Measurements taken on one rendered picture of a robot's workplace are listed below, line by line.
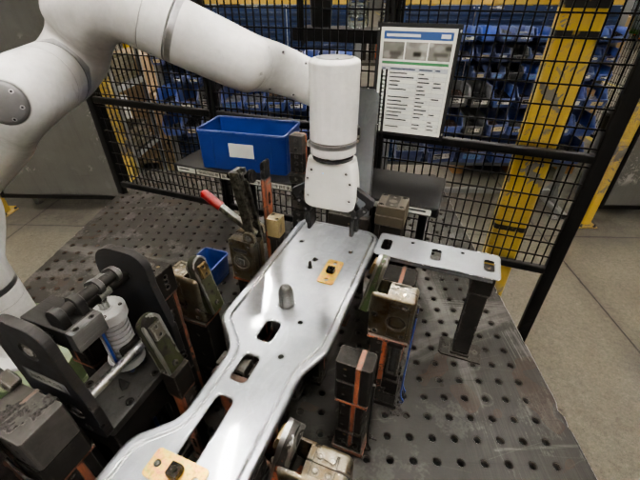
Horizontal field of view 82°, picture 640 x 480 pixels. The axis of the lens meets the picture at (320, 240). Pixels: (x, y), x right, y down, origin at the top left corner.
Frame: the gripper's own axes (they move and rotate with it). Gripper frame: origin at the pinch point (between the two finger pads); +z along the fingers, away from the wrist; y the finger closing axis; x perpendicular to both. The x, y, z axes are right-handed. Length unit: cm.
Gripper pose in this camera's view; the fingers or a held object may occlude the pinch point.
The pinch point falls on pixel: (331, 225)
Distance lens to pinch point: 75.9
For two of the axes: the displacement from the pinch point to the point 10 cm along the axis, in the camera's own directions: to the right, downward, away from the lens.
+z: 0.0, 8.3, 5.7
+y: 9.3, 2.0, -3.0
